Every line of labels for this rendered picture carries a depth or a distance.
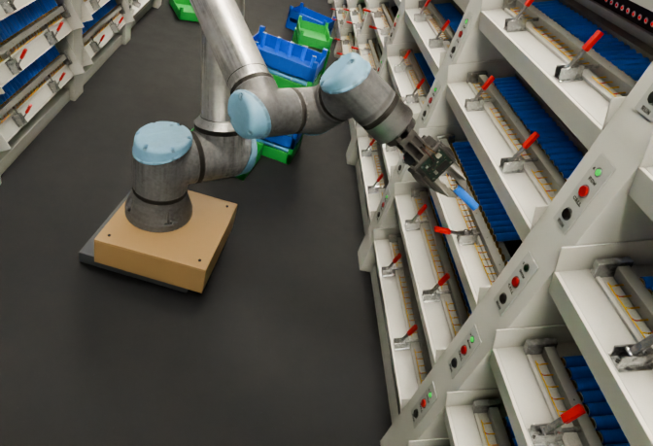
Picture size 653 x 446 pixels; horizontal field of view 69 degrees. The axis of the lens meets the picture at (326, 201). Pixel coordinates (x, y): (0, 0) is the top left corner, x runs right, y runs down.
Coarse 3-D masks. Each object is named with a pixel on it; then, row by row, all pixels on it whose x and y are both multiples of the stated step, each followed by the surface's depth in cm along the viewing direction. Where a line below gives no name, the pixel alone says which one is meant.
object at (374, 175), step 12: (360, 132) 215; (360, 144) 212; (372, 144) 211; (360, 156) 205; (372, 156) 201; (372, 168) 196; (384, 168) 190; (372, 180) 189; (384, 180) 185; (372, 192) 182; (372, 204) 177; (372, 216) 167
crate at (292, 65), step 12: (264, 48) 201; (288, 48) 202; (300, 48) 201; (324, 48) 199; (264, 60) 187; (276, 60) 186; (288, 60) 185; (324, 60) 199; (288, 72) 187; (300, 72) 186; (312, 72) 185
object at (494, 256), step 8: (448, 144) 133; (456, 160) 126; (464, 216) 110; (472, 216) 108; (480, 216) 107; (480, 224) 105; (488, 232) 103; (488, 240) 101; (488, 248) 99; (496, 248) 99; (488, 256) 99; (496, 256) 97; (496, 264) 95; (496, 272) 95
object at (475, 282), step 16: (432, 128) 136; (448, 128) 136; (448, 176) 125; (432, 192) 124; (448, 208) 114; (448, 224) 109; (464, 224) 109; (448, 240) 110; (464, 256) 101; (480, 256) 101; (464, 272) 98; (480, 272) 97; (464, 288) 99; (480, 288) 88
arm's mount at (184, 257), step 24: (192, 192) 153; (120, 216) 137; (192, 216) 144; (216, 216) 147; (96, 240) 128; (120, 240) 130; (144, 240) 132; (168, 240) 134; (192, 240) 136; (216, 240) 139; (120, 264) 132; (144, 264) 131; (168, 264) 130; (192, 264) 129; (192, 288) 134
